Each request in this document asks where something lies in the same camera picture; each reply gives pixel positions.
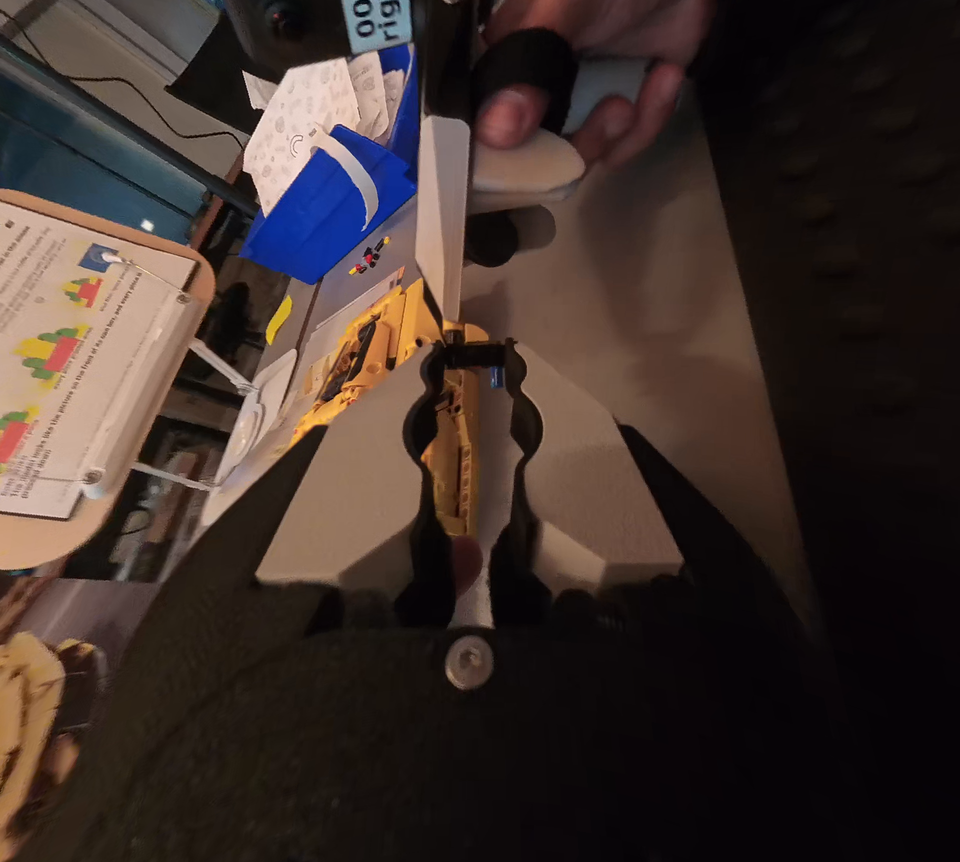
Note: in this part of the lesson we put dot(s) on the yellow paper scrap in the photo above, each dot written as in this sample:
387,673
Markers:
277,318

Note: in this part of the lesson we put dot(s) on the pile of small coloured pins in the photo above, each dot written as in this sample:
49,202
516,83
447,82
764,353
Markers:
369,258

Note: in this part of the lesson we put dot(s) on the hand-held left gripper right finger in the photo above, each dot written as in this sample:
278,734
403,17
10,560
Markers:
600,502

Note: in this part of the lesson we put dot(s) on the white curved paper strip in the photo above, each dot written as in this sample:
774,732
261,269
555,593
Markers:
360,180

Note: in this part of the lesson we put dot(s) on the yellow toy brick car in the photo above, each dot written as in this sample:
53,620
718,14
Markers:
375,367

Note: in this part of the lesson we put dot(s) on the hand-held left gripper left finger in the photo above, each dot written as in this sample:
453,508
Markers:
352,502

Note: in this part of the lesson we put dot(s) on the toy car set box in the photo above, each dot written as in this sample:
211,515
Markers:
45,689

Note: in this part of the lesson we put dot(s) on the blue plastic bin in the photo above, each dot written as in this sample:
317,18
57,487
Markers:
322,217

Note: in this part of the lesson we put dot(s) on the small yellow brick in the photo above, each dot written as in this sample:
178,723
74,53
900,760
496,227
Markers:
472,335

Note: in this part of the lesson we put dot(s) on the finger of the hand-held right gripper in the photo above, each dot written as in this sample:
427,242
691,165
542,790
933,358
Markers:
442,202

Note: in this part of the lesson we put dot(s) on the white stand base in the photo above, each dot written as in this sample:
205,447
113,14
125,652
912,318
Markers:
255,412

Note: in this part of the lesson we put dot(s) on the wooden sheet holder board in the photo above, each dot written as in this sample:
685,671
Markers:
195,292

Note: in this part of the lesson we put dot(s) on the black brick assembly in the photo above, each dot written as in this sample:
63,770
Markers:
472,354

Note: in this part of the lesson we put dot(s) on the white printed paper bag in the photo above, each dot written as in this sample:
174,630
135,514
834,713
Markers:
300,105

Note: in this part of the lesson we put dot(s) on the grey desk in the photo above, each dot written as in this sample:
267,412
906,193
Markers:
637,315

